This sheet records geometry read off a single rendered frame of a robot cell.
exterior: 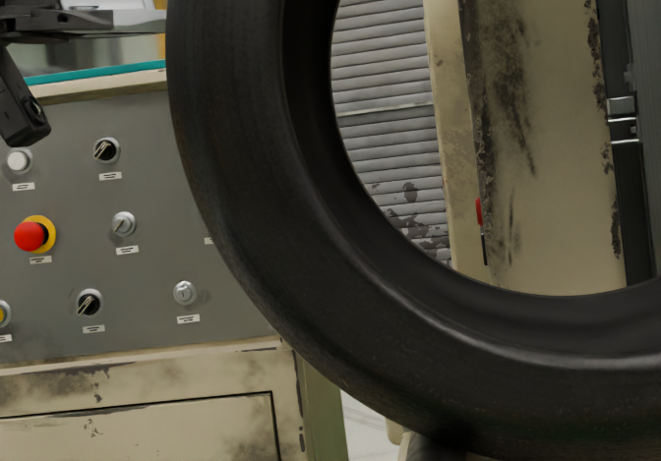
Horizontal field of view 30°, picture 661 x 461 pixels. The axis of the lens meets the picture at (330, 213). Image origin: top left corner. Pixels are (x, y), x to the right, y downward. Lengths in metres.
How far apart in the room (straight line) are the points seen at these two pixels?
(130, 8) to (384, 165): 9.42
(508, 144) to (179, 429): 0.65
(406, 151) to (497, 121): 9.11
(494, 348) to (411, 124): 9.47
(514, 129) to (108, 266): 0.68
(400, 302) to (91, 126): 0.91
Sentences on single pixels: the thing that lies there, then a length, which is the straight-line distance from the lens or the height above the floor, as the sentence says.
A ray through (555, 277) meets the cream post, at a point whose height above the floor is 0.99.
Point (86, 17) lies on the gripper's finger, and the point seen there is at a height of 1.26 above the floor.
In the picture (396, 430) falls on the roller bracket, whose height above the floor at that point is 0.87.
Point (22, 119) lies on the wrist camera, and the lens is 0.98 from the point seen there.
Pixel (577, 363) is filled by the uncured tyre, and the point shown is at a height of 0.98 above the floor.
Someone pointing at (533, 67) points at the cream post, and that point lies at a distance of 1.19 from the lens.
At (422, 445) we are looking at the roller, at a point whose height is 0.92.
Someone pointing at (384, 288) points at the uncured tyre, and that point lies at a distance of 0.81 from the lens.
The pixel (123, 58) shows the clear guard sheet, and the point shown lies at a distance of 1.63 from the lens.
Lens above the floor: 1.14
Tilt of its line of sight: 3 degrees down
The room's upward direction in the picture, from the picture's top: 7 degrees counter-clockwise
